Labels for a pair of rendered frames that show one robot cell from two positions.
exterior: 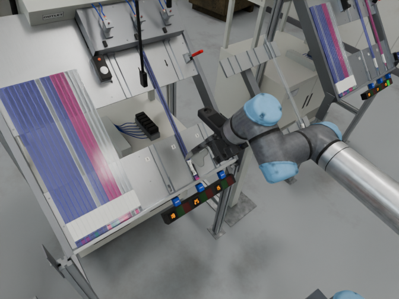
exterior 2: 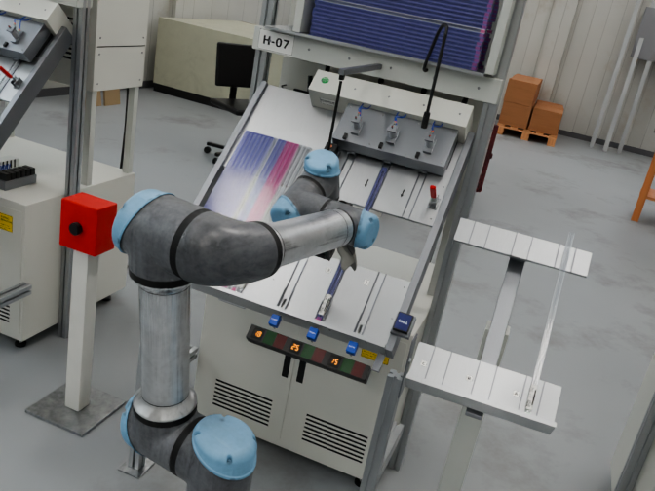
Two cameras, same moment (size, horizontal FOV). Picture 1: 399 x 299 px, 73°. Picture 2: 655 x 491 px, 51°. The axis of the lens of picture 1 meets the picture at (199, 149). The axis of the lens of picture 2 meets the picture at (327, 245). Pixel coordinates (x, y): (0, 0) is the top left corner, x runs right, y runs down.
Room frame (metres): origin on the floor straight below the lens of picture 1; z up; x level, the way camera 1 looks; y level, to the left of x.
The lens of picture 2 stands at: (-0.22, -1.39, 1.55)
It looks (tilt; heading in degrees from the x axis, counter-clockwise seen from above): 21 degrees down; 59
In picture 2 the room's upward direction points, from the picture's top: 11 degrees clockwise
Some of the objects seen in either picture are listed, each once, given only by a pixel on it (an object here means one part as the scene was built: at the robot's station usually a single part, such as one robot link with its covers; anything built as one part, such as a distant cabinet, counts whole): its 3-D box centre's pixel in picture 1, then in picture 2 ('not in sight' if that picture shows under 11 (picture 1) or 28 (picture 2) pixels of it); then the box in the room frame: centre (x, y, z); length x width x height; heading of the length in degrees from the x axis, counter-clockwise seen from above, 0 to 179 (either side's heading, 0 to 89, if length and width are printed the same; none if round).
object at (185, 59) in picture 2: not in sight; (278, 72); (3.30, 6.41, 0.41); 2.29 x 1.78 x 0.83; 129
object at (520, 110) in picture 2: not in sight; (534, 108); (7.23, 6.10, 0.38); 1.29 x 0.92 x 0.76; 39
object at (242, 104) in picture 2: not in sight; (243, 105); (1.94, 3.98, 0.47); 0.60 x 0.59 x 0.93; 132
